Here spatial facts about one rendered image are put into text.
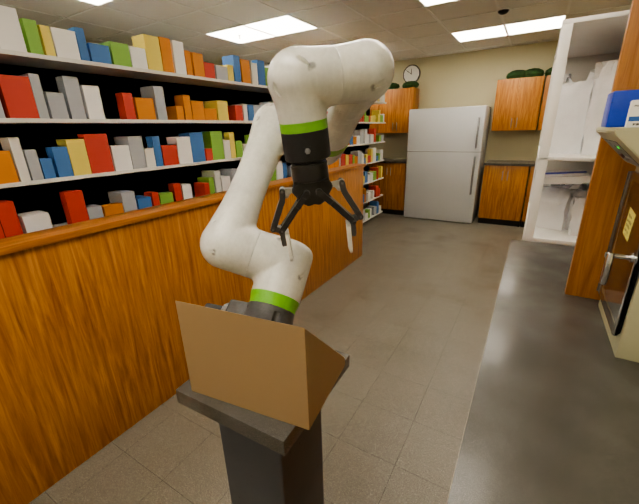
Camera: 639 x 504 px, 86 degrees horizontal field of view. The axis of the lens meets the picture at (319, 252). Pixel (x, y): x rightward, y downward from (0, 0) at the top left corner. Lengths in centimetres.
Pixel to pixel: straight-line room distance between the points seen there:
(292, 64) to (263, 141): 40
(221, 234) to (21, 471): 158
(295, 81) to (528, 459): 80
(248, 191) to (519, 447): 82
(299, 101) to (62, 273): 146
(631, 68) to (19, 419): 253
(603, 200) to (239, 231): 115
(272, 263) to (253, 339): 22
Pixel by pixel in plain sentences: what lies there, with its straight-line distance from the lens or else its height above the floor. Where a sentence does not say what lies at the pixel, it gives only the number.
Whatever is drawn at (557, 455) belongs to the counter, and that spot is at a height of 94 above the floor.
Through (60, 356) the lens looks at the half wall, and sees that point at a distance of 199.
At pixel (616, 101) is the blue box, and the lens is 126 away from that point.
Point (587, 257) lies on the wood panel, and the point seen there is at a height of 109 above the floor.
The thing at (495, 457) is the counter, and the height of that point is 94.
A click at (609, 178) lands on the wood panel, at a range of 144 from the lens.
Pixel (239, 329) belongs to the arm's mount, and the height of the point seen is 115.
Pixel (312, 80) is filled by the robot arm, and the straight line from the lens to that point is 65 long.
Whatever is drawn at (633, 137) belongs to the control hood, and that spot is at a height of 149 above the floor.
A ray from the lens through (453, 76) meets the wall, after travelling 678.
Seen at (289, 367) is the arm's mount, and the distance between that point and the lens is 71.
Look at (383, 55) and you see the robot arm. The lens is 70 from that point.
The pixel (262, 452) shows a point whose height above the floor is 79.
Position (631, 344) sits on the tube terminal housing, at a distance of 121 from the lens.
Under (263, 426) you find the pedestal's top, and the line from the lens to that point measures 82.
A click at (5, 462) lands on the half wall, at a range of 212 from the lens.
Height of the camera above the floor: 152
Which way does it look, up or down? 20 degrees down
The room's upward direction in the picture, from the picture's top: 2 degrees counter-clockwise
